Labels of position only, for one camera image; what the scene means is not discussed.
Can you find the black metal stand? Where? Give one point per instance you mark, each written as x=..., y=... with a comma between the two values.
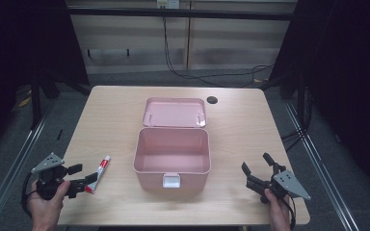
x=36, y=102

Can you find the white wall socket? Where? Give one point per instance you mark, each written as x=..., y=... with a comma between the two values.
x=168, y=3

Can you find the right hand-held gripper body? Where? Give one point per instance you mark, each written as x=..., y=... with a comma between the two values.
x=285, y=186

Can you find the black horizontal bar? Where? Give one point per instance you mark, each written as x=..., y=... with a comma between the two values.
x=179, y=13

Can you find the metal floor rail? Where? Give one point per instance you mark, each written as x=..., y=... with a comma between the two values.
x=11, y=173
x=324, y=170

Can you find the yellow floor tape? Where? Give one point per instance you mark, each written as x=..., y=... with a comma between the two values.
x=24, y=101

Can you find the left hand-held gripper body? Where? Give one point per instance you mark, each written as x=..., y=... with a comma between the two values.
x=48, y=184

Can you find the pink storage box with lid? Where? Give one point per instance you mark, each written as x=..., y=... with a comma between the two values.
x=171, y=150

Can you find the person's right hand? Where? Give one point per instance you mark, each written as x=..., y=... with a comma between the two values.
x=279, y=213

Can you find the person's left hand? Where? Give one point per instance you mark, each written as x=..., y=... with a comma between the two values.
x=46, y=211

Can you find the black curtain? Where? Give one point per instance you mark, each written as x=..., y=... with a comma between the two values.
x=19, y=48
x=350, y=64

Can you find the white and red tube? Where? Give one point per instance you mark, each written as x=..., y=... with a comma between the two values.
x=103, y=164

